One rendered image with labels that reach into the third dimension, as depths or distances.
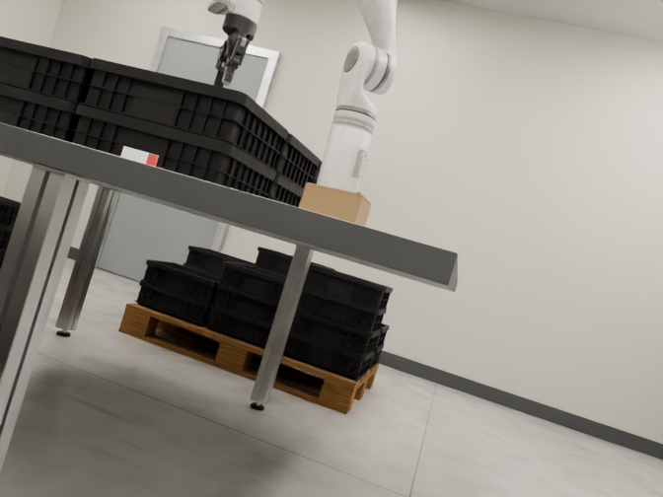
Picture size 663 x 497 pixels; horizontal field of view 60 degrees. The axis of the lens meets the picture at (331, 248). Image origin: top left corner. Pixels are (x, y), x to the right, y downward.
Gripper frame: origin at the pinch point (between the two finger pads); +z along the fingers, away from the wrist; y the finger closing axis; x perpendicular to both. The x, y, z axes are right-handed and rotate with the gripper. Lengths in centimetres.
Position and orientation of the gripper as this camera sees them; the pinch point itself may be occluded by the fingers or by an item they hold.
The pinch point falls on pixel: (223, 79)
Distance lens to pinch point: 140.6
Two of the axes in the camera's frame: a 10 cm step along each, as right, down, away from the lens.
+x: -8.3, -2.6, -5.0
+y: -4.8, -1.4, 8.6
